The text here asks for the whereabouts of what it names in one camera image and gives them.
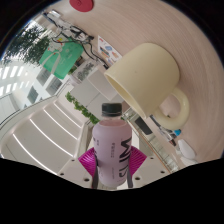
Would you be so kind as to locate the green tote bag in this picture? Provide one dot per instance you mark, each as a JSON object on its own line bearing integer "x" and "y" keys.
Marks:
{"x": 65, "y": 55}

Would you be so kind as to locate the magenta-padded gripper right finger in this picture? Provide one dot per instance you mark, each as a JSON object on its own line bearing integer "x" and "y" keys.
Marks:
{"x": 137, "y": 160}

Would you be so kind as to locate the small blue object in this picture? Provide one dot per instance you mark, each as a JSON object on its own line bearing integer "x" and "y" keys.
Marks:
{"x": 177, "y": 132}

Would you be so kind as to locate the flat round red coaster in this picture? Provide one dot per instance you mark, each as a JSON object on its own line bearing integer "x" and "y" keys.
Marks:
{"x": 81, "y": 5}

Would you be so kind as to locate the green plants atop cabinet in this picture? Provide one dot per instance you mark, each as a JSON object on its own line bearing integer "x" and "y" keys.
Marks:
{"x": 81, "y": 108}

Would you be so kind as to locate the clear plastic water bottle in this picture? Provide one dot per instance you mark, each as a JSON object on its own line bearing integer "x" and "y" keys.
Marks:
{"x": 86, "y": 70}

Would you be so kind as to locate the pale yellow mug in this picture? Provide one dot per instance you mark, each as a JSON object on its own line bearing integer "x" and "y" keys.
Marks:
{"x": 150, "y": 73}

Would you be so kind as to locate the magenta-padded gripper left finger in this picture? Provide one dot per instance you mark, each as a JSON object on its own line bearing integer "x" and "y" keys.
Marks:
{"x": 87, "y": 160}

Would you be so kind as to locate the colourful sticker sheet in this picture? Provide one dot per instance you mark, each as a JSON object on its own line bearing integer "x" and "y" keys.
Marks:
{"x": 109, "y": 50}

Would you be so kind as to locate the purple drink bottle black cap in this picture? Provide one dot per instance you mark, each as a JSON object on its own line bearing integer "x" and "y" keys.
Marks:
{"x": 111, "y": 150}

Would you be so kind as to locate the green plant hedge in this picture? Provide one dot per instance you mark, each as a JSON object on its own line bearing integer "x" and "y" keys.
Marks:
{"x": 28, "y": 43}

